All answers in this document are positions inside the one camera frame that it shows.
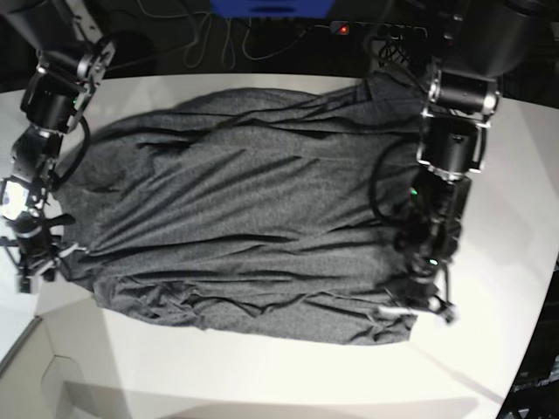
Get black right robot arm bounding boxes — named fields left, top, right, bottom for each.
left=1, top=1, right=116, bottom=293

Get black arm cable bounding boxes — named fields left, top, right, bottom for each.
left=369, top=141, right=420, bottom=223

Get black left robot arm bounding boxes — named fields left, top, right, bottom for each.
left=369, top=1, right=558, bottom=323

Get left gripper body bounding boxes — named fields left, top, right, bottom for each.
left=377, top=270, right=458, bottom=325

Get grey cables behind table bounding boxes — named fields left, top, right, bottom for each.
left=183, top=8, right=307, bottom=69

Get grey t-shirt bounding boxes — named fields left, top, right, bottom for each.
left=55, top=72, right=422, bottom=346

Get blue box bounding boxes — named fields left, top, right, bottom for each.
left=210, top=0, right=334, bottom=18

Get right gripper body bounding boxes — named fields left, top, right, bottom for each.
left=1, top=212, right=83, bottom=293

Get black power strip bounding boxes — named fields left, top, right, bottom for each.
left=327, top=20, right=428, bottom=40

